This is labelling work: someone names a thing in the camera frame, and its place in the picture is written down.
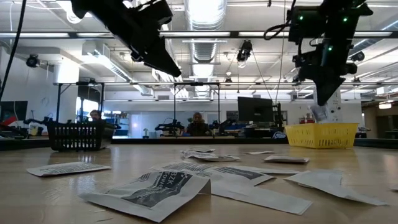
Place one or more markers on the black computer monitor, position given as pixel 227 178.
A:
pixel 255 109

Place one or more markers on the white column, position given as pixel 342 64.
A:
pixel 334 105

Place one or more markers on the silver ventilation duct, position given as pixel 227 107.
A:
pixel 203 18

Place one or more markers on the yellow plastic basket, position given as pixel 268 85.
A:
pixel 320 137

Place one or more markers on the black monitor with red shape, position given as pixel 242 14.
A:
pixel 17 107

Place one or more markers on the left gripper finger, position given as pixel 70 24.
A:
pixel 166 57
pixel 158 63

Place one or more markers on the black overhead beam with lights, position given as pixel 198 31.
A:
pixel 234 34

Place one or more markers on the black background robot arm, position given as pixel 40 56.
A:
pixel 171 127

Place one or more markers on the black metal table frame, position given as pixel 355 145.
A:
pixel 186 140

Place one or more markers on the black plastic basket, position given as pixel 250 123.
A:
pixel 77 137

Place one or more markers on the white printed wipe packet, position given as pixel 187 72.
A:
pixel 194 154
pixel 394 188
pixel 149 196
pixel 66 168
pixel 239 174
pixel 222 158
pixel 202 149
pixel 286 159
pixel 183 167
pixel 320 113

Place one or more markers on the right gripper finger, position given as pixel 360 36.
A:
pixel 319 88
pixel 332 87

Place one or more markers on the person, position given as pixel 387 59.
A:
pixel 198 126
pixel 95 115

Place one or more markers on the black ceiling camera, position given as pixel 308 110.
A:
pixel 244 51
pixel 357 56
pixel 32 61

